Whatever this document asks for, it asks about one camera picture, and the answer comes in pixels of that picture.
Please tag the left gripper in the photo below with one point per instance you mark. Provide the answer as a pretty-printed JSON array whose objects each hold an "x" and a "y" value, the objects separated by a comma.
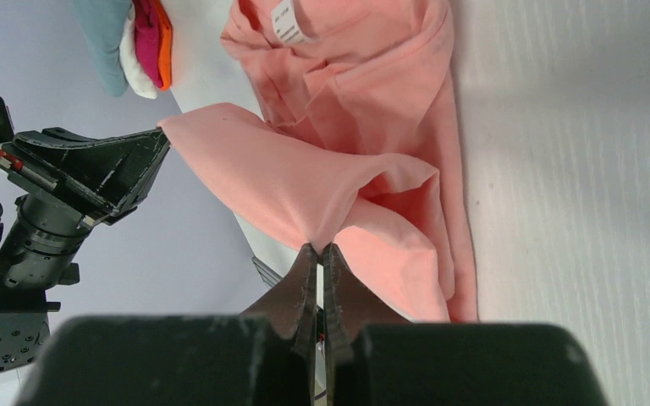
[{"x": 89, "y": 181}]

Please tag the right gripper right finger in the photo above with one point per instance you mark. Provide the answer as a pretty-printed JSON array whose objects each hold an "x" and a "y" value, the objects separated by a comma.
[{"x": 374, "y": 356}]

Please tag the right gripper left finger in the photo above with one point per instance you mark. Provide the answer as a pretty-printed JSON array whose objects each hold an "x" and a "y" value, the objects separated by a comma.
[{"x": 262, "y": 356}]

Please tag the salmon pink t-shirt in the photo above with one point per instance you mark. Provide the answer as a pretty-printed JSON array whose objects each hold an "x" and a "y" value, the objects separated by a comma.
[{"x": 356, "y": 143}]

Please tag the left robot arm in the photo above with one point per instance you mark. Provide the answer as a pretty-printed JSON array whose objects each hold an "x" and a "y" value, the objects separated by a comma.
[{"x": 36, "y": 254}]

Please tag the folded white t-shirt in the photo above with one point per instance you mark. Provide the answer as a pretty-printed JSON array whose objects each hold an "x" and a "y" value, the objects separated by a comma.
[{"x": 136, "y": 77}]

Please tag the folded orange t-shirt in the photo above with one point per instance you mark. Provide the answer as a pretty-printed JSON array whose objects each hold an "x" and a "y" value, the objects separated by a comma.
[{"x": 166, "y": 43}]

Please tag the folded blue-grey t-shirt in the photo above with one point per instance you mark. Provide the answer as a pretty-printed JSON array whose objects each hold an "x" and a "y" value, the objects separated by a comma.
[{"x": 102, "y": 23}]

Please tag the folded magenta t-shirt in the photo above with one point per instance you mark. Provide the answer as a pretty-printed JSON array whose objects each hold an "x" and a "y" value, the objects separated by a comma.
[{"x": 147, "y": 39}]

